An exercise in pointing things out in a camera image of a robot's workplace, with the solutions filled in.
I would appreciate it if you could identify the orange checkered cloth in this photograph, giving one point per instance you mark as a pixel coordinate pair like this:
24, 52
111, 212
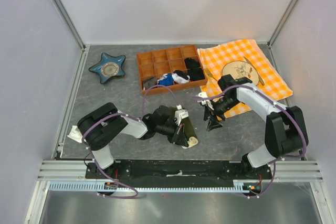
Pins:
215, 58

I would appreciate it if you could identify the brass fork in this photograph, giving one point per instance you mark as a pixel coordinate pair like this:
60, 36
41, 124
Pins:
209, 74

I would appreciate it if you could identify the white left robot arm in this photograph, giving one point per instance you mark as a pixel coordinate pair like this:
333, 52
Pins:
101, 126

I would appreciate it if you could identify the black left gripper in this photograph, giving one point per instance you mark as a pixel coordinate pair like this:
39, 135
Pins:
178, 137

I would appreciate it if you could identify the grey rolled underwear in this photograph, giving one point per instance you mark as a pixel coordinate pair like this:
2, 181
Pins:
149, 82

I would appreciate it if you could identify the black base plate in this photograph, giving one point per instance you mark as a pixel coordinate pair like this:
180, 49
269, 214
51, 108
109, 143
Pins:
136, 172

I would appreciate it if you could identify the aluminium frame post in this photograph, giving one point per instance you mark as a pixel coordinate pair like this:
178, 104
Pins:
283, 20
69, 23

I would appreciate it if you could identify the blue star shaped dish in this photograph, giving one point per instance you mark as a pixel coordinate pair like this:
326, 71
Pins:
108, 67

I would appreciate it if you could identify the white underwear pile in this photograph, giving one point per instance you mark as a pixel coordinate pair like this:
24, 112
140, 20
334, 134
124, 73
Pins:
75, 134

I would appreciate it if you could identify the olive green underwear cream waistband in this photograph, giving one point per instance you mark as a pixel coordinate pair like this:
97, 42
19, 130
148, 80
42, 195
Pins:
188, 128

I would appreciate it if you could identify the orange compartment organizer box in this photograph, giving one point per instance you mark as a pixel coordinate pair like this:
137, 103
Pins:
159, 62

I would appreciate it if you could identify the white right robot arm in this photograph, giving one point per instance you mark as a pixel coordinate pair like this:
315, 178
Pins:
285, 130

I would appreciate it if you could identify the aluminium front rail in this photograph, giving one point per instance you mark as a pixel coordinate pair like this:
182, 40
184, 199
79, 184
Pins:
76, 170

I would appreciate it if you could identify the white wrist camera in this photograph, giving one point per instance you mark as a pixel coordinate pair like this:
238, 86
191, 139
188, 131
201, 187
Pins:
180, 114
204, 100

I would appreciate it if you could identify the aluminium right frame post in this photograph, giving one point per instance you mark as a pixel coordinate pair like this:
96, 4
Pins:
283, 20

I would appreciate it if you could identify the beige decorated plate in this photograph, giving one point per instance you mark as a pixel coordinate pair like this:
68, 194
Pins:
240, 69

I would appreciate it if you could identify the black white rolled underwear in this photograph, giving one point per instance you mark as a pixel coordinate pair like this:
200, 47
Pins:
180, 77

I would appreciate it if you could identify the aluminium left frame post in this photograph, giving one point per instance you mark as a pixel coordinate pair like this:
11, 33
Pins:
69, 23

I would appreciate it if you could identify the blue white rolled underwear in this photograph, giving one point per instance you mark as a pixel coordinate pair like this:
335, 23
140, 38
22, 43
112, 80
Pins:
166, 80

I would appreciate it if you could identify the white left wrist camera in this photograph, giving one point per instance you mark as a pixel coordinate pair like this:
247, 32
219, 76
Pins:
180, 114

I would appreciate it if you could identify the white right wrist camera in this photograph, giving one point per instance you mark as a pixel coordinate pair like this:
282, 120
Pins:
204, 100

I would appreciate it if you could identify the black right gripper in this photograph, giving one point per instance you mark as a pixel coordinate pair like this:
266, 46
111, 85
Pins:
213, 123

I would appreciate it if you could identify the light blue cable duct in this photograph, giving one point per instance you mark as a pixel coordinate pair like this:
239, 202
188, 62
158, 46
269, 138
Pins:
94, 186

